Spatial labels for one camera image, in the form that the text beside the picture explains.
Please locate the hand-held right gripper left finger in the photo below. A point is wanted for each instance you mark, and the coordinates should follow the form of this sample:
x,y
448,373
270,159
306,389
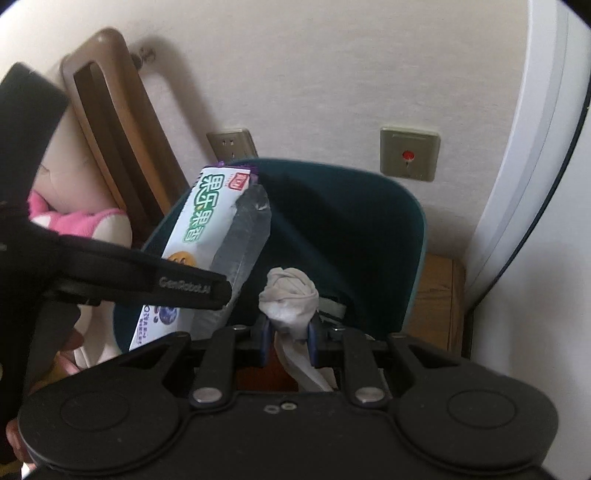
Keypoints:
x,y
264,341

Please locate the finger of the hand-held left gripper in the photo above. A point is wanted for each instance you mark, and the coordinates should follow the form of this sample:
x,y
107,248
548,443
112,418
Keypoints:
x,y
184,286

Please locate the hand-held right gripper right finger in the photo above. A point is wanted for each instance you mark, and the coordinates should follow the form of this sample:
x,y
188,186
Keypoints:
x,y
313,344

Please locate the white tissue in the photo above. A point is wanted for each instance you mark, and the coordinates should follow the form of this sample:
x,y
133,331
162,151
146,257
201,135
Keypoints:
x,y
288,295

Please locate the white green snack packet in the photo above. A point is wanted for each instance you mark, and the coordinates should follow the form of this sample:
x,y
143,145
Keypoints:
x,y
203,207

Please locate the teal deer print trash bin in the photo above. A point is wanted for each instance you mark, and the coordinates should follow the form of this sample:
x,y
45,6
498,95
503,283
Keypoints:
x,y
346,221

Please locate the person's left hand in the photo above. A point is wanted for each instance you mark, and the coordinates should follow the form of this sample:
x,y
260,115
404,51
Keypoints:
x,y
16,438

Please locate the beige padded headboard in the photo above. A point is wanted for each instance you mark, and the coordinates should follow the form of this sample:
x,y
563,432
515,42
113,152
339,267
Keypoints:
x,y
64,170

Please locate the pink plush toy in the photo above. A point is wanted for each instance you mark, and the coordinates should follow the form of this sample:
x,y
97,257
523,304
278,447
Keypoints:
x,y
92,221

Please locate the wooden nightstand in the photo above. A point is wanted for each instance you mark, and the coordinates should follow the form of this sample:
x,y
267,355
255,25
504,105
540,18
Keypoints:
x,y
438,295

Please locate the white beige wardrobe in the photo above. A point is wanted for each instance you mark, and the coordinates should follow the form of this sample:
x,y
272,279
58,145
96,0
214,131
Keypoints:
x,y
545,138

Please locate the wooden bed frame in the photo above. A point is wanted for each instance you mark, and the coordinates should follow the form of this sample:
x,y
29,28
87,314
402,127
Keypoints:
x,y
124,129

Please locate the beige wall socket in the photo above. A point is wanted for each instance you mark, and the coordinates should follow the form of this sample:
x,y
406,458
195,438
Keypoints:
x,y
233,144

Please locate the red button wall panel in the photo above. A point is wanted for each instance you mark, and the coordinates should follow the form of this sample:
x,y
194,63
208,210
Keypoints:
x,y
408,154

